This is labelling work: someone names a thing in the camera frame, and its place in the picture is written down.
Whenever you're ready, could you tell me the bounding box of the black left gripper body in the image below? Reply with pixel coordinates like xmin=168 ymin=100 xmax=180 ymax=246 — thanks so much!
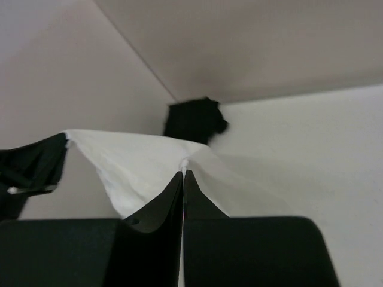
xmin=1 ymin=133 xmax=68 ymax=220

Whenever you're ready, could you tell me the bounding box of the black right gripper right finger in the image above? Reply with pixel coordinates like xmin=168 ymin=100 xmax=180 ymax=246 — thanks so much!
xmin=183 ymin=170 xmax=339 ymax=286

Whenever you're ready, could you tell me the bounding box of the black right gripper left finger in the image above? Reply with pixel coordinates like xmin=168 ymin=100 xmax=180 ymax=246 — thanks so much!
xmin=1 ymin=172 xmax=183 ymax=286

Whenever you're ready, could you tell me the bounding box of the white tank top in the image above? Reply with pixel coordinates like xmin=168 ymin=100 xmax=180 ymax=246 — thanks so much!
xmin=64 ymin=128 xmax=300 ymax=221

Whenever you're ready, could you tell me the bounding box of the folded black tank top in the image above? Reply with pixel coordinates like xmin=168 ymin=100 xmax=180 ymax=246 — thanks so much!
xmin=163 ymin=97 xmax=229 ymax=145

